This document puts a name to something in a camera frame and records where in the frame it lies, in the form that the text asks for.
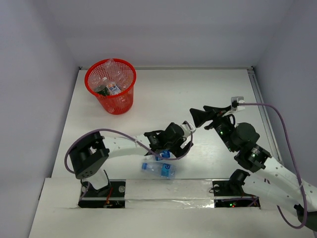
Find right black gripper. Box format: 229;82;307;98
190;105;237;152

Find red mesh plastic bin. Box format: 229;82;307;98
84;58;136;115

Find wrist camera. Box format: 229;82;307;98
179;121;196;138
223;96;245;117

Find blue label large bottle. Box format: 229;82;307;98
145;150;171;161

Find large clear plastic bottle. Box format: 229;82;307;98
104;59;129;91

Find blue cap small bottle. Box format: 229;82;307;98
141;162;176;179

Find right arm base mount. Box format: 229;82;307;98
209;169;261;208

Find white label clear bottle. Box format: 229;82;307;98
102;77;122;96

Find green label clear bottle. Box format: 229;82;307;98
88;74;109;96

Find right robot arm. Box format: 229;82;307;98
190;100;317;231

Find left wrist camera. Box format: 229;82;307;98
179;121;196;138

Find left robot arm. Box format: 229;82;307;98
64;121;196;197

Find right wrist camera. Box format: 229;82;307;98
223;96;245;117

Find aluminium rail right edge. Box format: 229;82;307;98
247;67;284;165

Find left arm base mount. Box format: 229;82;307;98
78;170;126;209

